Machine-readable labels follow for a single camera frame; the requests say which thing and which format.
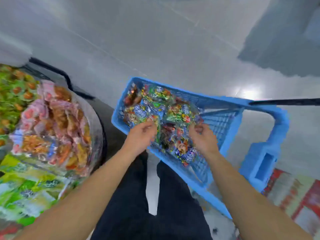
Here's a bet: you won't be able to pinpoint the person's left forearm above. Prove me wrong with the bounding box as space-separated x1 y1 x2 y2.
14 145 137 240

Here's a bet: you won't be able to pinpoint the person's right hand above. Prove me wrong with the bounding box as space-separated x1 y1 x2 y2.
187 122 221 158

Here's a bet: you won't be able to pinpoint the pile of lime green packets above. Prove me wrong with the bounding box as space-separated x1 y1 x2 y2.
0 155 81 225

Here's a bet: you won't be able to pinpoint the blue plastic shopping basket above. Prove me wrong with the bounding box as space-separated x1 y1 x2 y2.
111 76 291 220

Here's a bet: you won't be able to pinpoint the black pole rod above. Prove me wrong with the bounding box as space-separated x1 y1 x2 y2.
29 57 96 100

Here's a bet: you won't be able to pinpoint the person's right forearm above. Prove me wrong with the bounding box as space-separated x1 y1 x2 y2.
202 150 311 240

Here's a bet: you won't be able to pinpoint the person's left hand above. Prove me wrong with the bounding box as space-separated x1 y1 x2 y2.
122 120 158 157

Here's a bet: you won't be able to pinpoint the clear acrylic snack shelves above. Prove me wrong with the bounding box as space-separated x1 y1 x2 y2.
0 62 106 240

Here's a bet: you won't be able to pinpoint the pile of green egg packets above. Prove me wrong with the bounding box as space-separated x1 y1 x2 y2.
0 65 41 148

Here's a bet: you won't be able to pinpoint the black pull handle bar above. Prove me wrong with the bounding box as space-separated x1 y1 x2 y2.
249 98 320 106

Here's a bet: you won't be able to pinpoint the pile of pink-label meat packets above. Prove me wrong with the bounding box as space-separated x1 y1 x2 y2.
10 80 93 175

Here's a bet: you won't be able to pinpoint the person's black clothing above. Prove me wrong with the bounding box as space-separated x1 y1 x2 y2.
91 152 213 240

